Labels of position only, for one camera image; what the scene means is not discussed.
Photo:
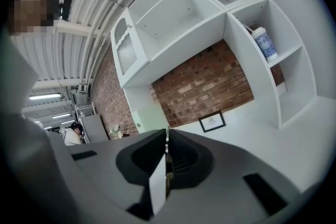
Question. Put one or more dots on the white open shelf unit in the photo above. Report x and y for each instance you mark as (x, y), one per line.
(183, 42)

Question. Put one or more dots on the white background cabinet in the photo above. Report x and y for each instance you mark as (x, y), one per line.
(95, 128)

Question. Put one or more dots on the blue patterned white cup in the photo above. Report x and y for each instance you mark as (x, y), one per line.
(265, 46)

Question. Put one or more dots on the long fluorescent ceiling light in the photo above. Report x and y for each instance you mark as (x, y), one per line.
(44, 96)

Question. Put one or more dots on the person's head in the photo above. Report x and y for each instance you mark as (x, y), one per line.
(29, 10)

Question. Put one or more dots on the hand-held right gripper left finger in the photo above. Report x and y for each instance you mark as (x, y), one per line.
(136, 165)

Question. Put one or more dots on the short fluorescent ceiling light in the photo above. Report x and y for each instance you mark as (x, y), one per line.
(61, 115)

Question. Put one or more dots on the black framed picture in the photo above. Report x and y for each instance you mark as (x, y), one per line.
(212, 121)

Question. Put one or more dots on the white flowers in vase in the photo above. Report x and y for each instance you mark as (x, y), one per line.
(115, 130)

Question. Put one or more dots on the white glass cabinet door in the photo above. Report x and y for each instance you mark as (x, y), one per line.
(126, 52)

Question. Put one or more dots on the black head camera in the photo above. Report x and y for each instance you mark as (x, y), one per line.
(66, 6)

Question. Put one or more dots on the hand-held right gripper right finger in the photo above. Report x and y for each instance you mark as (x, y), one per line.
(189, 162)

